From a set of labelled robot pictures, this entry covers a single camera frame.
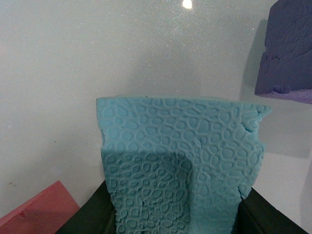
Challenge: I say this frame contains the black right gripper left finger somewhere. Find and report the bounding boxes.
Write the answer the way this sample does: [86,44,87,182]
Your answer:
[56,181,115,234]

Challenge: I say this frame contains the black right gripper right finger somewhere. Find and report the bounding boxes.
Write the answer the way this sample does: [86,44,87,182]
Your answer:
[231,189,307,234]

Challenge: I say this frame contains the light blue block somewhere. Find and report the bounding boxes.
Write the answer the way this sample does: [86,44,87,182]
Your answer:
[96,97,271,234]

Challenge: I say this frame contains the salmon pink plastic bin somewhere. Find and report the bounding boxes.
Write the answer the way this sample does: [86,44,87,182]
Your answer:
[0,181,79,234]

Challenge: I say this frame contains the front purple foam block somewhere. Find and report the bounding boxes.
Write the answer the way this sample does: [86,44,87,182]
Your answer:
[254,0,312,104]

